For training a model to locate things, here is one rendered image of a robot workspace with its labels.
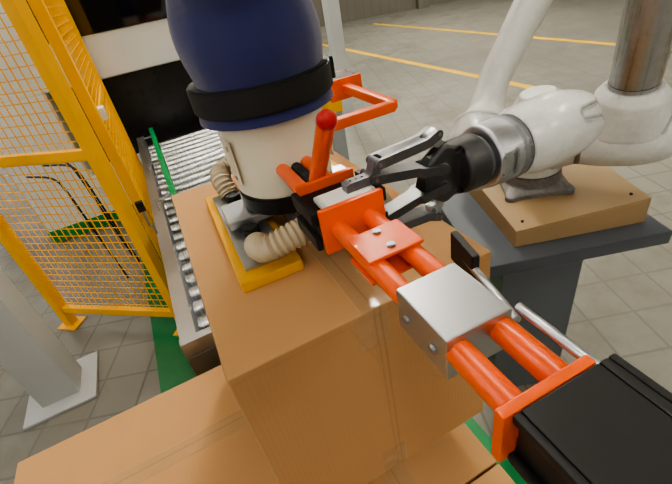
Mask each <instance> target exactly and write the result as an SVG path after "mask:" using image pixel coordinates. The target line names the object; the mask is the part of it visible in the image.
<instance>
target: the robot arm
mask: <svg viewBox="0 0 672 484"><path fill-rule="evenodd" d="M552 1H553V0H514V1H513V3H512V5H511V7H510V9H509V11H508V14H507V16H506V18H505V20H504V22H503V25H502V27H501V29H500V31H499V33H498V35H497V38H496V40H495V42H494V44H493V46H492V48H491V51H490V53H489V55H488V57H487V60H486V62H485V64H484V66H483V69H482V71H481V73H480V76H479V78H478V81H477V84H476V87H475V90H474V93H473V96H472V99H471V102H470V105H469V107H468V109H467V111H466V112H464V113H462V114H460V115H459V116H458V117H457V118H456V121H455V124H454V126H453V128H452V130H451V132H450V134H449V136H448V138H447V139H446V141H445V142H444V141H443V140H442V137H443V135H444V132H443V130H440V129H438V128H435V127H432V126H430V125H427V126H426V127H424V128H423V129H422V130H421V131H420V132H419V133H418V134H416V135H414V136H412V137H410V138H407V139H405V140H403V141H400V142H398V143H396V144H393V145H391V146H388V147H386V148H384V149H381V150H379V151H377V152H374V153H372V154H370V155H368V156H367V157H366V163H367V167H366V168H362V169H361V170H360V174H359V175H356V176H354V177H351V178H348V179H346V180H344V181H343V182H342V183H341V185H342V187H340V188H338V189H335V190H332V191H330V192H327V193H324V194H322V195H319V196H316V197H314V199H313V200H314V203H315V204H316V205H317V206H318V207H319V208H320V209H323V208H326V207H329V206H331V205H334V204H336V203H339V202H342V201H344V200H347V199H349V198H352V197H355V196H357V195H360V194H363V193H365V192H368V191H370V190H373V189H375V187H374V186H372V185H378V184H381V185H382V184H387V183H392V182H397V181H402V180H408V179H413V178H417V182H416V183H415V184H413V185H412V186H410V187H409V190H408V191H406V192H404V193H403V194H401V195H400V196H398V197H396V198H395V199H393V200H391V201H390V202H388V203H386V204H385V205H384V206H385V209H386V210H387V211H388V216H389V220H390V221H392V220H394V219H398V220H399V221H401V222H402V223H403V224H404V225H406V226H407V227H408V228H410V229H411V228H413V227H416V226H419V225H421V224H424V223H426V222H429V221H441V220H442V219H443V218H444V214H443V213H442V212H441V210H442V207H443V204H444V202H446V201H448V200H449V199H450V198H451V197H452V196H454V195H455V194H460V193H466V192H469V191H473V190H480V189H485V188H489V187H494V186H496V185H499V184H500V186H501V188H502V190H503V192H504V194H505V201H506V202H508V203H515V202H518V201H521V200H526V199H533V198H540V197H547V196H554V195H571V194H573V193H574V191H575V187H574V186H573V185H572V184H571V183H569V182H568V181H567V180H566V178H565V177H564V175H563V174H562V167H564V166H568V165H571V164H583V165H591V166H637V165H644V164H650V163H654V162H658V161H661V160H664V159H667V158H670V157H671V156H672V88H671V86H670V85H669V84H668V83H667V81H666V80H665V79H664V78H663V76H664V73H665V69H666V66H667V63H668V59H669V56H670V52H671V49H672V0H624V5H623V10H622V15H621V20H620V25H619V30H618V35H617V40H616V45H615V50H614V55H613V60H612V65H611V70H610V75H609V79H608V80H607V81H605V82H604V83H603V84H601V85H600V86H599V87H598V88H597V89H596V91H595V93H594V95H593V94H592V93H590V92H588V91H584V90H577V89H565V90H563V89H561V88H557V87H555V86H551V85H540V86H535V87H531V88H528V89H526V90H524V91H523V92H521V93H520V94H519V96H518V97H517V98H516V100H515V101H514V103H513V105H512V106H510V107H508V108H506V109H505V108H504V102H505V96H506V92H507V88H508V85H509V83H510V80H511V78H512V76H513V74H514V72H515V70H516V68H517V66H518V64H519V62H520V60H521V58H522V56H523V55H524V53H525V51H526V49H527V47H528V45H529V44H530V42H531V40H532V38H533V36H534V34H535V33H536V31H537V29H538V27H539V25H540V23H541V22H542V20H543V18H544V16H545V14H546V12H547V11H548V9H549V7H550V5H551V3H552ZM429 148H430V149H429ZM427 149H429V151H428V152H427V153H426V154H425V156H424V157H423V158H421V159H415V160H410V161H409V162H407V163H401V164H396V163H398V162H400V161H403V160H405V159H407V158H409V157H412V156H414V155H416V154H419V153H421V152H423V151H425V150H427ZM393 164H396V165H393ZM433 199H434V201H433V202H432V203H429V204H428V202H430V201H431V200H433ZM420 204H425V206H420V207H417V206H419V205H420ZM415 207H417V208H415Z"/></svg>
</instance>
